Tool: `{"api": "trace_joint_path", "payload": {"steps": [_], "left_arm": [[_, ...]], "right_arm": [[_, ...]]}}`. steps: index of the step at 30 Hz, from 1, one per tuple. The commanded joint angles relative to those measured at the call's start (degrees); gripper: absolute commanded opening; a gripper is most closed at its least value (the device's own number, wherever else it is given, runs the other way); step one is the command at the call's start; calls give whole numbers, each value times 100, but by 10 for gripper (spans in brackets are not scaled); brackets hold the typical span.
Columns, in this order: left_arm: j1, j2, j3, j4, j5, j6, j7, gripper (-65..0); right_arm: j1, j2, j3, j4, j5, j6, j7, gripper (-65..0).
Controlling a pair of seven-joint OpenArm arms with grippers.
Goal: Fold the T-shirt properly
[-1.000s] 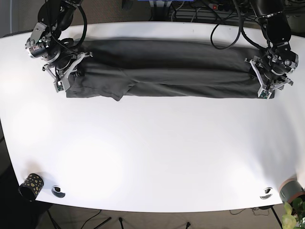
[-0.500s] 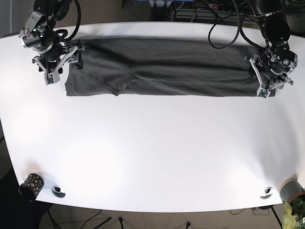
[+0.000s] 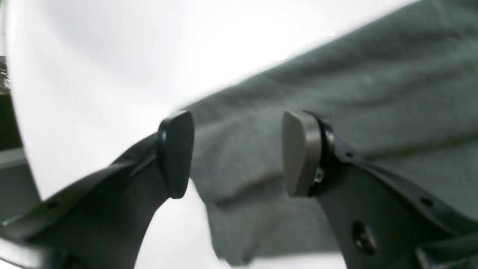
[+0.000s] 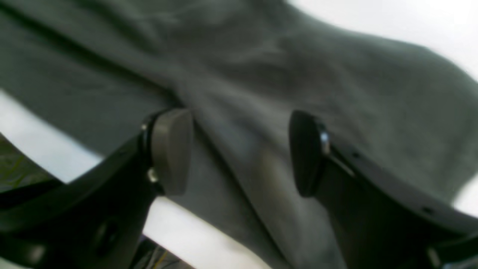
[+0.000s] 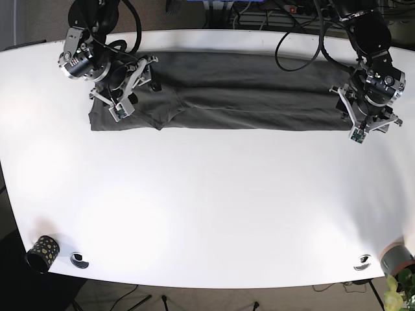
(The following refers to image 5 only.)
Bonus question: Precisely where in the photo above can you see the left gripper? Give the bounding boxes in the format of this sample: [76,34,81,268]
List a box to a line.
[330,82,406,144]

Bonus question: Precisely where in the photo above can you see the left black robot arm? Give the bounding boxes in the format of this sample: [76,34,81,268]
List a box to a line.
[330,1,406,144]

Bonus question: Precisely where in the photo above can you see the grey plant pot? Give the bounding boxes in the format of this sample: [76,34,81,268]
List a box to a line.
[379,242,414,277]

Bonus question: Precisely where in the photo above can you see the metal table grommet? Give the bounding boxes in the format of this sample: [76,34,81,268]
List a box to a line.
[70,252,89,269]
[353,254,372,271]

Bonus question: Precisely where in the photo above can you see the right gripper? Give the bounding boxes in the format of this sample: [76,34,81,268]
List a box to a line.
[89,56,162,122]

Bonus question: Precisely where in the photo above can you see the left metal table grommet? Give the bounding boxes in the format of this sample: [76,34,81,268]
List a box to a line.
[70,252,89,269]

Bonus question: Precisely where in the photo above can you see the black floral cup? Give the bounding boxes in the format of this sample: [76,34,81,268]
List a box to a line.
[25,235,60,273]

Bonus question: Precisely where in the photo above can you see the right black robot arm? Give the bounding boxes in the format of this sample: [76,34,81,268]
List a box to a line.
[58,1,161,122]

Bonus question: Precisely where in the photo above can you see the right metal table grommet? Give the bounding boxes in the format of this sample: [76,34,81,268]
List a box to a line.
[353,254,372,271]

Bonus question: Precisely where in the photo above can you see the dark grey T-shirt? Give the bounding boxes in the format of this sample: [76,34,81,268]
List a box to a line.
[89,52,351,132]

